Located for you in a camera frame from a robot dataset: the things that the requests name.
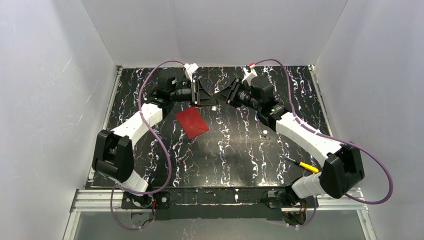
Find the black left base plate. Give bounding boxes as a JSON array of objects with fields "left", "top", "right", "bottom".
[{"left": 121, "top": 191, "right": 171, "bottom": 210}]

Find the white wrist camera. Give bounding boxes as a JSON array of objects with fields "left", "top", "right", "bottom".
[
  {"left": 242, "top": 62, "right": 258, "bottom": 86},
  {"left": 184, "top": 63, "right": 199, "bottom": 82}
]

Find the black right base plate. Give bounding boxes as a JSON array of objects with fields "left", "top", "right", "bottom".
[{"left": 261, "top": 189, "right": 315, "bottom": 209}]

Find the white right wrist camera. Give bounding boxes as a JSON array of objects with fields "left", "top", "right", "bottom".
[{"left": 242, "top": 62, "right": 258, "bottom": 86}]

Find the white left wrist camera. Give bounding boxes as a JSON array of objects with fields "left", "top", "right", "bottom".
[{"left": 184, "top": 63, "right": 199, "bottom": 82}]

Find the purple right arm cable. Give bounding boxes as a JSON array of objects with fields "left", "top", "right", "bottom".
[{"left": 248, "top": 58, "right": 394, "bottom": 228}]

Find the red paper envelope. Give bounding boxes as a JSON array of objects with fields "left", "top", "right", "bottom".
[{"left": 175, "top": 106, "right": 210, "bottom": 140}]

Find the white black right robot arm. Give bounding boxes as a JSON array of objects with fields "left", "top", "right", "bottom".
[{"left": 213, "top": 76, "right": 365, "bottom": 199}]

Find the aluminium front rail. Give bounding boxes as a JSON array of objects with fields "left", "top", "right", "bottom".
[{"left": 70, "top": 187, "right": 369, "bottom": 213}]

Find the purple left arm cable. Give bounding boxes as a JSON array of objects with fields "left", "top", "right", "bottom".
[{"left": 110, "top": 59, "right": 193, "bottom": 231}]

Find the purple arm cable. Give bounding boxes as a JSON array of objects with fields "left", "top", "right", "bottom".
[
  {"left": 248, "top": 58, "right": 394, "bottom": 228},
  {"left": 110, "top": 59, "right": 193, "bottom": 231}
]

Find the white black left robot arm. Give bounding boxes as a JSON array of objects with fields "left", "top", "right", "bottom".
[{"left": 92, "top": 73, "right": 218, "bottom": 197}]

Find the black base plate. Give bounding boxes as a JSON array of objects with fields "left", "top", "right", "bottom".
[
  {"left": 261, "top": 189, "right": 315, "bottom": 209},
  {"left": 121, "top": 191, "right": 171, "bottom": 210}
]

